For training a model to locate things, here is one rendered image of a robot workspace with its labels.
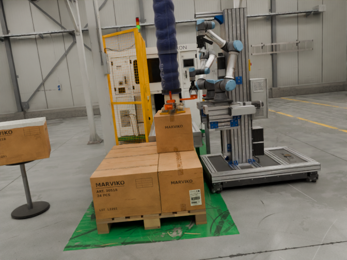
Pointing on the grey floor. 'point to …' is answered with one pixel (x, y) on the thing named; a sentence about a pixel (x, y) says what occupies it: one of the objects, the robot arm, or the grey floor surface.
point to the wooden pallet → (150, 220)
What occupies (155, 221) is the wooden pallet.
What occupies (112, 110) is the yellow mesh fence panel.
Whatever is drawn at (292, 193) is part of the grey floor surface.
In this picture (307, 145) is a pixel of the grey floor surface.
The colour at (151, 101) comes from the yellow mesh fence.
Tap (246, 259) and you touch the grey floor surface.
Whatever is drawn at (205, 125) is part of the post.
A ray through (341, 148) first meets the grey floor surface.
